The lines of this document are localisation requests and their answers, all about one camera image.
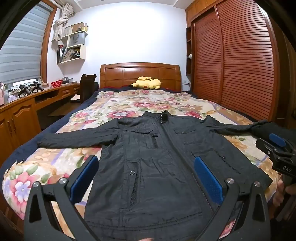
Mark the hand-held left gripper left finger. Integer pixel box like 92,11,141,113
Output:
24,155,100,241

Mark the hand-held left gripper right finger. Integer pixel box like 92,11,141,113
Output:
194,156,271,241

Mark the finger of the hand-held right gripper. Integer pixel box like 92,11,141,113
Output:
255,138,281,164
268,133,296,157

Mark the black jacket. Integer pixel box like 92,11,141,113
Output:
37,111,274,241

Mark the person's right hand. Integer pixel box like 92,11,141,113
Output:
272,178,287,207

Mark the dark cloth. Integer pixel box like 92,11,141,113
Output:
251,120,287,142

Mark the wooden slatted wardrobe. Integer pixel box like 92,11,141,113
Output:
185,0,296,131

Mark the wooden desk with cabinets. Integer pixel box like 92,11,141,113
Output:
0,82,81,179

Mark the black desk chair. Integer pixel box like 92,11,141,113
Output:
70,74,100,104

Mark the floral blanket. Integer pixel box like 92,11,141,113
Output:
2,89,279,235

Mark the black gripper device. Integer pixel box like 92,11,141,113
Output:
31,81,45,93
17,84,31,98

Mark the yellow plush toy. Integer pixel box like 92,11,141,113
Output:
129,76,162,90

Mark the wooden bed headboard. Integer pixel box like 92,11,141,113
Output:
100,62,181,92

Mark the white paper bag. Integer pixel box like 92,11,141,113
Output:
67,31,85,48

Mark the grey window blind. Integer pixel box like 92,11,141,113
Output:
0,4,53,87

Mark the white feathered ornament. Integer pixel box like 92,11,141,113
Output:
53,2,76,42

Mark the white wall shelf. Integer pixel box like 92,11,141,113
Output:
52,22,89,65

